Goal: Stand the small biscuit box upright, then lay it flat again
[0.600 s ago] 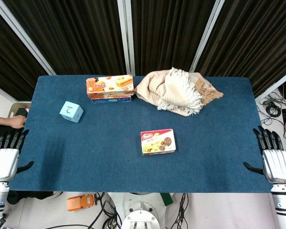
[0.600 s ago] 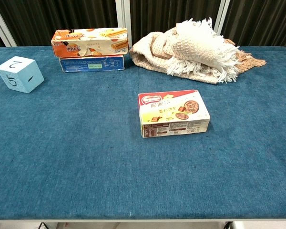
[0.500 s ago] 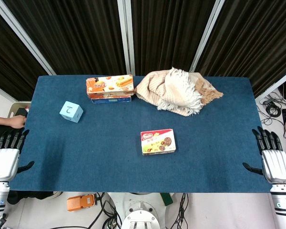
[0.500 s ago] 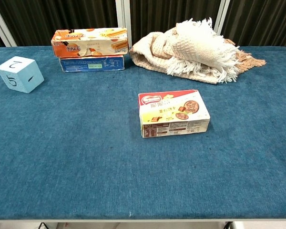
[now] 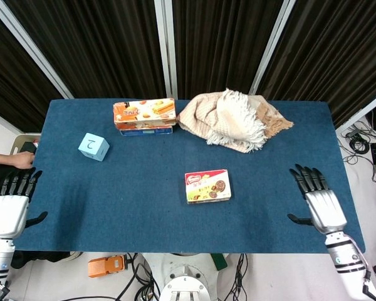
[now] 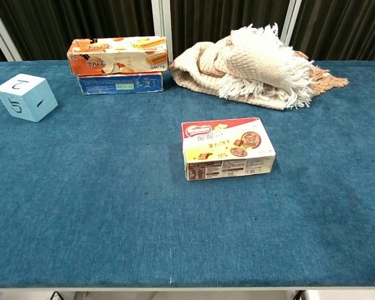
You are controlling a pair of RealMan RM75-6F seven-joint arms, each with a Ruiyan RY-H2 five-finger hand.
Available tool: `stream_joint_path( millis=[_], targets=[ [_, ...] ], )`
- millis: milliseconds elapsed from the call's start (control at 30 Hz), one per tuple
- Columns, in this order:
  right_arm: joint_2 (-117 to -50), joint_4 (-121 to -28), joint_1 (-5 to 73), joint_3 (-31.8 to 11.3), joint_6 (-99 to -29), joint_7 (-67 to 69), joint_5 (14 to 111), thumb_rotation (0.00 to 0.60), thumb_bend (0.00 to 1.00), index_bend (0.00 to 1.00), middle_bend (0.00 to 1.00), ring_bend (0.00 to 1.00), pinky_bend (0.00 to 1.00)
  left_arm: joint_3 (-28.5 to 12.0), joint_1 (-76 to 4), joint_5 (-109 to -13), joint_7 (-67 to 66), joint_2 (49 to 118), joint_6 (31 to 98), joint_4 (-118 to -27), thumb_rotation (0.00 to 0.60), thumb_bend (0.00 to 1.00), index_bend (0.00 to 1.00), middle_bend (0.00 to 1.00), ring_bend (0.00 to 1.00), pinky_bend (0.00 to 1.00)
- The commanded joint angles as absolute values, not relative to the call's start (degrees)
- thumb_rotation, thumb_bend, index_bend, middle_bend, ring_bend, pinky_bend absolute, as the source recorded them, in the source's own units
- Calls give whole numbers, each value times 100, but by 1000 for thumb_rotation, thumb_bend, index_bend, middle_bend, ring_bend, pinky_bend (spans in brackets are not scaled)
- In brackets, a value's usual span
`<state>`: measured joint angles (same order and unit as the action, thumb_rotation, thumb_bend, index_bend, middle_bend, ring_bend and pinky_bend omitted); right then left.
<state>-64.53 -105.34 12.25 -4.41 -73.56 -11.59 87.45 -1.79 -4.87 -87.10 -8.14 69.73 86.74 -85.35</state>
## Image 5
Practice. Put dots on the beige plastic bin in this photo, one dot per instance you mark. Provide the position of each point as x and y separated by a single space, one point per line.
18 142

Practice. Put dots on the beige fringed cloth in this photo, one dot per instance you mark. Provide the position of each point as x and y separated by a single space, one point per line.
235 123

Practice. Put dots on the green block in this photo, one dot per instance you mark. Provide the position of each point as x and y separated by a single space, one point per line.
218 260

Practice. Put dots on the small red cookie box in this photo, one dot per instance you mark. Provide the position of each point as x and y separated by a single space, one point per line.
208 186

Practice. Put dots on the flat blue box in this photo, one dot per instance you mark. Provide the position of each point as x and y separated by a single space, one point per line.
145 130

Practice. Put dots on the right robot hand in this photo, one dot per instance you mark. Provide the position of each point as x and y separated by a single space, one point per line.
325 207

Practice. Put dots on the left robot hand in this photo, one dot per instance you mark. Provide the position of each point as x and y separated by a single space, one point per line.
8 210

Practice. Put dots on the person's hand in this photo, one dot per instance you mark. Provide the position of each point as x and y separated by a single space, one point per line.
22 160

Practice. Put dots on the orange wafer roll box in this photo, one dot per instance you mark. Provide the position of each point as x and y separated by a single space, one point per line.
144 113

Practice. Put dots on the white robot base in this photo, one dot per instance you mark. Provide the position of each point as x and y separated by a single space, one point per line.
185 279

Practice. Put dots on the light blue number cube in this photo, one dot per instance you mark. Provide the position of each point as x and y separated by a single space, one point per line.
93 146

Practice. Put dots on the orange foot pedal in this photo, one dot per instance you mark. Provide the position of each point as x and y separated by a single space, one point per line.
106 266

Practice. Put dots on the blue table mat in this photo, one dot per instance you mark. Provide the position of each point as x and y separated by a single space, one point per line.
188 194

